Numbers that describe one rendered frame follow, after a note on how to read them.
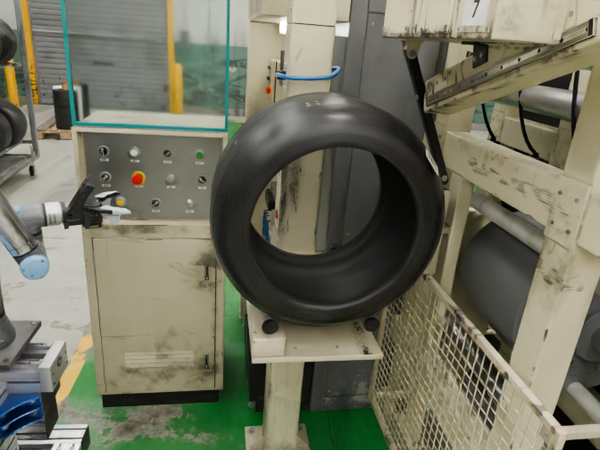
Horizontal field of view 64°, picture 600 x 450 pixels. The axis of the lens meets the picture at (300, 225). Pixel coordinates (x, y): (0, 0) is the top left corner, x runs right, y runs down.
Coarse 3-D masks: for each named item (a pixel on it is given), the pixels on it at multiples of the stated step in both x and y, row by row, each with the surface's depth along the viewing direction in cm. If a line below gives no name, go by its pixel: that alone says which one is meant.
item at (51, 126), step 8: (56, 88) 692; (64, 88) 687; (56, 96) 677; (64, 96) 677; (56, 104) 681; (64, 104) 681; (56, 112) 686; (64, 112) 685; (48, 120) 753; (56, 120) 691; (64, 120) 688; (40, 128) 693; (48, 128) 702; (56, 128) 698; (64, 128) 692; (40, 136) 686; (64, 136) 693
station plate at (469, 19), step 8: (472, 0) 87; (480, 0) 84; (488, 0) 82; (464, 8) 90; (472, 8) 87; (480, 8) 84; (464, 16) 90; (472, 16) 87; (480, 16) 84; (464, 24) 90; (472, 24) 87; (480, 24) 84
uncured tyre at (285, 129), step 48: (336, 96) 116; (240, 144) 110; (288, 144) 105; (336, 144) 106; (384, 144) 108; (240, 192) 107; (384, 192) 143; (432, 192) 114; (240, 240) 111; (384, 240) 147; (432, 240) 119; (240, 288) 119; (288, 288) 142; (336, 288) 144; (384, 288) 122
